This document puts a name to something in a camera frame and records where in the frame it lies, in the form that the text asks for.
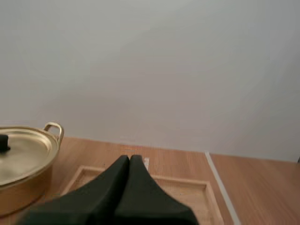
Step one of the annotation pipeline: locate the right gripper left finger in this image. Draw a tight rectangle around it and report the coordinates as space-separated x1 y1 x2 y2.
20 155 130 225

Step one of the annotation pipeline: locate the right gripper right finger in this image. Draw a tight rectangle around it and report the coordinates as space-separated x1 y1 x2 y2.
112 154 199 225

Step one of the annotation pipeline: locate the gold lid with black knob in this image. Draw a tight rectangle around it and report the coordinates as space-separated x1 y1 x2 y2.
0 126 60 187

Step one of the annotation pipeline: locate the shallow wooden tray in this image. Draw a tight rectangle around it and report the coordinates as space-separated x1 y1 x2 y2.
61 165 225 225

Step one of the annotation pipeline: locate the gold-coloured pot with handles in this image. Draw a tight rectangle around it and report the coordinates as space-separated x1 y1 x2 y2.
0 121 65 218

